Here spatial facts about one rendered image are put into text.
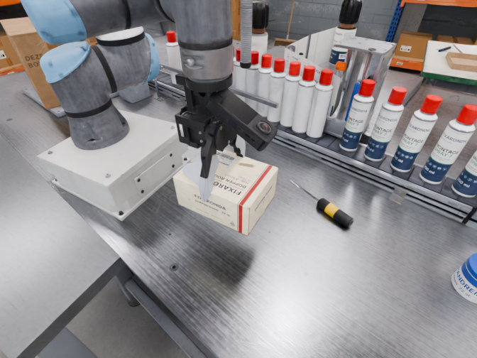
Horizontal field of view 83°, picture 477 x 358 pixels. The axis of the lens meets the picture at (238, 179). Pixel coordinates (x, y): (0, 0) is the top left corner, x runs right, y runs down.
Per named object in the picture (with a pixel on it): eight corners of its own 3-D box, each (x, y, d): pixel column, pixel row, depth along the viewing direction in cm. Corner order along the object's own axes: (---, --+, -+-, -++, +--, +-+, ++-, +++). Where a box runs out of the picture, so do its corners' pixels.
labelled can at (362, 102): (359, 147, 83) (382, 80, 70) (352, 154, 80) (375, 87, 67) (343, 140, 86) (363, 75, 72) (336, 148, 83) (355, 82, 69)
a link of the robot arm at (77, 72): (57, 102, 72) (28, 48, 63) (108, 87, 78) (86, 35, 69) (67, 118, 64) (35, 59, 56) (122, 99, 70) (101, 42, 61)
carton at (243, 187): (275, 195, 57) (278, 167, 52) (248, 236, 49) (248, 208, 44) (211, 171, 63) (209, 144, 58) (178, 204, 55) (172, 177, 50)
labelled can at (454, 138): (442, 177, 72) (489, 106, 59) (438, 188, 69) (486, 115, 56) (421, 170, 75) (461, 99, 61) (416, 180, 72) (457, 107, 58)
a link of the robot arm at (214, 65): (243, 39, 39) (210, 55, 33) (243, 72, 42) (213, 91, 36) (199, 34, 42) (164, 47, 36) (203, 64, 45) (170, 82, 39)
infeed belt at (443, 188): (471, 199, 72) (480, 189, 69) (466, 218, 67) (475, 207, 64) (123, 63, 152) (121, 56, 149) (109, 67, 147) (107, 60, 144)
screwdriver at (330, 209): (353, 224, 67) (356, 217, 65) (345, 231, 65) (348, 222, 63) (293, 182, 79) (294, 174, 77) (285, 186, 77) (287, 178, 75)
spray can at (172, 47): (186, 82, 121) (179, 31, 108) (177, 86, 118) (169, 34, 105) (178, 79, 124) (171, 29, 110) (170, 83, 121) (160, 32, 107)
